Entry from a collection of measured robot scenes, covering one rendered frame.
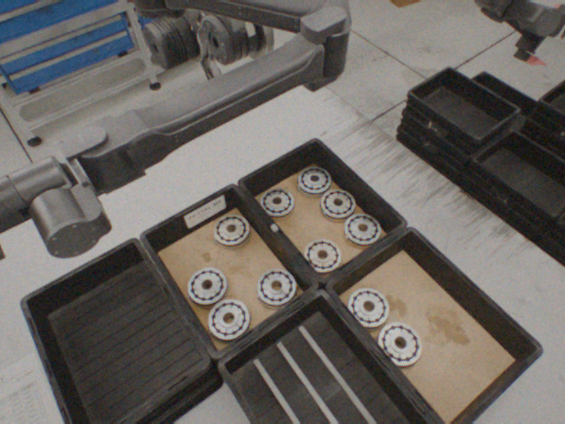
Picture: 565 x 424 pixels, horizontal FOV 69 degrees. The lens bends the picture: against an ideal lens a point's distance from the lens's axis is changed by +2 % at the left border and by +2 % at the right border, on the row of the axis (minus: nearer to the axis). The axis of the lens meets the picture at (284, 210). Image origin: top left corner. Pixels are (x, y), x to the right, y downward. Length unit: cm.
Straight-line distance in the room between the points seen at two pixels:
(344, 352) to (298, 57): 70
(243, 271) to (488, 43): 289
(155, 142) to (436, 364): 83
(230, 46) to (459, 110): 126
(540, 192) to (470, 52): 161
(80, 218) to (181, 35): 131
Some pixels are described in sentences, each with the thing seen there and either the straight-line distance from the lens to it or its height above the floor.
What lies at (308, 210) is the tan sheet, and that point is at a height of 83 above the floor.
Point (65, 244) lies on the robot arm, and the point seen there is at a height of 146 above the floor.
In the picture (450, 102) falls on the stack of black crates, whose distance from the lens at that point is 220.
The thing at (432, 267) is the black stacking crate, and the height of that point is 87.
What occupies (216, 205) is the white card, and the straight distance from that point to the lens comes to 118.
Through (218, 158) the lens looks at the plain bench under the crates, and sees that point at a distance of 155.
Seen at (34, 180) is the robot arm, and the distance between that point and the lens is 55.
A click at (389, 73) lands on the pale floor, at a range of 312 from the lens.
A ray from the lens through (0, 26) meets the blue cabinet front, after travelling 264.
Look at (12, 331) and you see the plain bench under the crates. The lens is 143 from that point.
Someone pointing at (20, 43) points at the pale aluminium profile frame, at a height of 60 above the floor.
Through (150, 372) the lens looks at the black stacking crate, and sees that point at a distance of 109.
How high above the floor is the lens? 184
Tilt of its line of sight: 56 degrees down
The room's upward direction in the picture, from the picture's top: 1 degrees counter-clockwise
